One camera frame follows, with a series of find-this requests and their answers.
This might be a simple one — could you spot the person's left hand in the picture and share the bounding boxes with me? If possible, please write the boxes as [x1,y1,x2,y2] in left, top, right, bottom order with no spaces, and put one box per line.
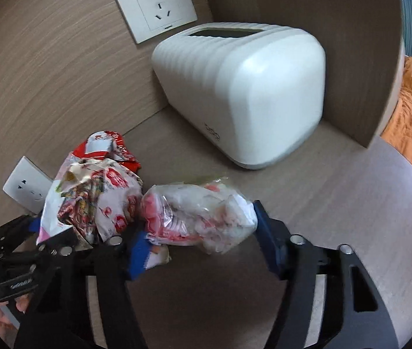
[0,294,30,329]

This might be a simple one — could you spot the grey bedside table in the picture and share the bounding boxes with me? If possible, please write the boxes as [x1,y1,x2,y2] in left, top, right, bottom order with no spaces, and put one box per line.
[87,108,412,348]

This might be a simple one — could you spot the white wall socket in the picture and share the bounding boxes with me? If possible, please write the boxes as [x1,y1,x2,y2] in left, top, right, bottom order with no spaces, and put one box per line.
[116,0,197,44]
[3,156,53,214]

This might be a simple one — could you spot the upper white wall socket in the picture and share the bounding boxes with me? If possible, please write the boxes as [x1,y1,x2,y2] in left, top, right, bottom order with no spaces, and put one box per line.
[116,0,197,44]

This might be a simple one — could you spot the white ribbed tissue box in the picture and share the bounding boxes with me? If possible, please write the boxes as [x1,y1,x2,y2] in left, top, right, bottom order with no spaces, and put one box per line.
[151,22,326,169]

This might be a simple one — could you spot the pink white wrapper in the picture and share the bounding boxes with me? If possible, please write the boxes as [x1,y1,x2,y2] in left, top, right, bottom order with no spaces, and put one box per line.
[144,245,171,270]

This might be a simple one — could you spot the clear pink plastic bag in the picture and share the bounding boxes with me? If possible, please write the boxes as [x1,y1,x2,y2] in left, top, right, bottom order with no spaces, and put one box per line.
[140,179,258,254]

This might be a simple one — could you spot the red patterned snack bag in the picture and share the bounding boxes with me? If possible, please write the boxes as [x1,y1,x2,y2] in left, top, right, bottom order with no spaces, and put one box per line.
[37,131,143,247]

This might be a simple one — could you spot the lower white wall socket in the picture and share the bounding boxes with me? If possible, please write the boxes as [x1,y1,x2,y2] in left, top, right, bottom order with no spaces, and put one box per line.
[3,156,53,214]

